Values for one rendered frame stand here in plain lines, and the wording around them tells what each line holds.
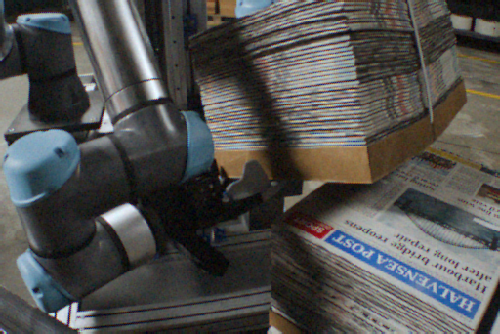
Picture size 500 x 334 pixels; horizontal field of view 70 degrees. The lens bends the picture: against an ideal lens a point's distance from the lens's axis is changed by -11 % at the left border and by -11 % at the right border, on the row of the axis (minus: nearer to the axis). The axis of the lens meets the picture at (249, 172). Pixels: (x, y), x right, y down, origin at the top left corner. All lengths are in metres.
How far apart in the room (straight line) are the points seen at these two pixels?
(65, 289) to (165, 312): 0.78
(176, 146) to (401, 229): 0.30
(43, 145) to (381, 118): 0.37
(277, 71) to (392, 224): 0.25
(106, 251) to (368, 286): 0.30
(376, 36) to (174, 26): 0.59
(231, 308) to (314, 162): 0.77
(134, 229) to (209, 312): 0.76
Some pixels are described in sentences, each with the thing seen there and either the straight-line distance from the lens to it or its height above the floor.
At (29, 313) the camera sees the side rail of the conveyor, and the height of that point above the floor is 0.80.
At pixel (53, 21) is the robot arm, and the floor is 1.03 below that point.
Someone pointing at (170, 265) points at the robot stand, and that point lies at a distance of 1.37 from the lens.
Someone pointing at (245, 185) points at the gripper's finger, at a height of 0.86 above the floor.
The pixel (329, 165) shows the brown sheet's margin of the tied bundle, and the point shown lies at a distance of 0.48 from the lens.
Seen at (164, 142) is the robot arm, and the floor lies 0.97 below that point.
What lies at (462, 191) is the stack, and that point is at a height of 0.83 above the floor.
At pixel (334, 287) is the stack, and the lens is 0.52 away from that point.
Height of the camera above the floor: 1.15
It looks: 31 degrees down
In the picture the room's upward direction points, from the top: straight up
